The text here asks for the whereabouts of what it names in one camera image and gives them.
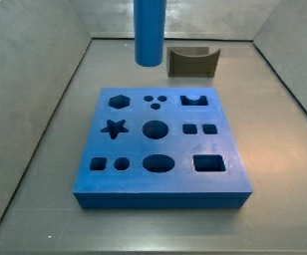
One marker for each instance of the blue round cylinder peg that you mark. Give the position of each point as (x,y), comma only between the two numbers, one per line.
(150,19)

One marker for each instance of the blue shape sorting board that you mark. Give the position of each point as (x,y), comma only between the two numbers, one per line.
(160,152)

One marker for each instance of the dark olive curved holder block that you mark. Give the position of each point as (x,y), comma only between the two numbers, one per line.
(192,61)

